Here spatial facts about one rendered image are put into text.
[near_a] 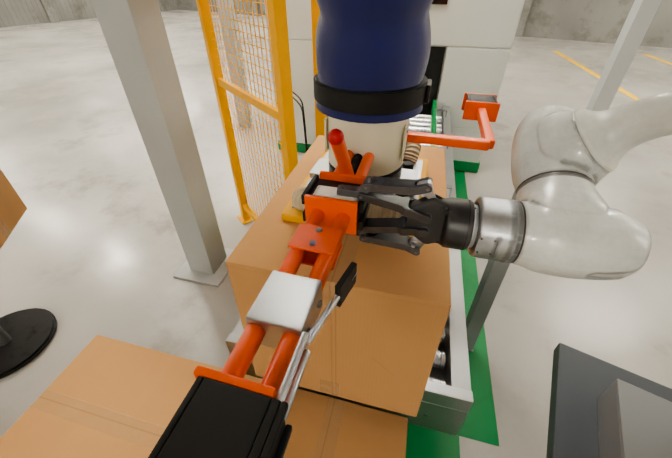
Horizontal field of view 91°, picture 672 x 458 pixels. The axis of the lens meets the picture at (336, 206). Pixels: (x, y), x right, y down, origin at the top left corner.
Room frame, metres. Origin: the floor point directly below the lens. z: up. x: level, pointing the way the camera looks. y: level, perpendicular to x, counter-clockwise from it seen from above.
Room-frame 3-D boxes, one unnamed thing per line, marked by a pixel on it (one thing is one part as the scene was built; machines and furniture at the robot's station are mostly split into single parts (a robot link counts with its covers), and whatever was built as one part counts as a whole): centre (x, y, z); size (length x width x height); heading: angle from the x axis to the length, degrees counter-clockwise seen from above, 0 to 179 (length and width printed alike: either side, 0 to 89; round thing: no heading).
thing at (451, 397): (0.49, -0.01, 0.58); 0.70 x 0.03 x 0.06; 76
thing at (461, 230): (0.39, -0.15, 1.20); 0.09 x 0.07 x 0.08; 76
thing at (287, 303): (0.23, 0.05, 1.19); 0.07 x 0.07 x 0.04; 75
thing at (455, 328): (1.54, -0.62, 0.50); 2.31 x 0.05 x 0.19; 166
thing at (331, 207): (0.44, 0.00, 1.20); 0.10 x 0.08 x 0.06; 75
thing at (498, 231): (0.37, -0.22, 1.20); 0.09 x 0.06 x 0.09; 166
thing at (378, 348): (0.67, -0.06, 0.87); 0.60 x 0.40 x 0.40; 166
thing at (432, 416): (0.48, -0.01, 0.47); 0.70 x 0.03 x 0.15; 76
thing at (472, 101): (0.90, -0.40, 1.19); 0.09 x 0.08 x 0.05; 75
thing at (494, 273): (0.92, -0.64, 0.50); 0.07 x 0.07 x 1.00; 76
